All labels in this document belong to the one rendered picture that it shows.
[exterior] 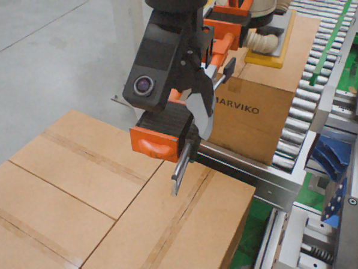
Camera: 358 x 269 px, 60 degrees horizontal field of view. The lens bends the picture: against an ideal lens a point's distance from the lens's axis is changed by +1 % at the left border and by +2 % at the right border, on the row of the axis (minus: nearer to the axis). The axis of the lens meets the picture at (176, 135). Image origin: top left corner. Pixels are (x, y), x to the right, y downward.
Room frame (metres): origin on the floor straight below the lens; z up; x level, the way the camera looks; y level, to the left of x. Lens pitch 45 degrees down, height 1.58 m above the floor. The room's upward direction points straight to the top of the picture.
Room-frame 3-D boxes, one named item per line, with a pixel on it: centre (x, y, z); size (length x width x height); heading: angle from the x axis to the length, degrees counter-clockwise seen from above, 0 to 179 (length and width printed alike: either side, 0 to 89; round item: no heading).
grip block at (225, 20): (0.67, -0.11, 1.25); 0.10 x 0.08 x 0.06; 69
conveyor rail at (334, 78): (1.73, -1.05, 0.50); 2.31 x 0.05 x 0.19; 150
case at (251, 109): (1.18, -0.35, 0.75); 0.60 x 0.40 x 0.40; 154
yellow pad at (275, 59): (0.87, -0.29, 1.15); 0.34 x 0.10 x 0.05; 159
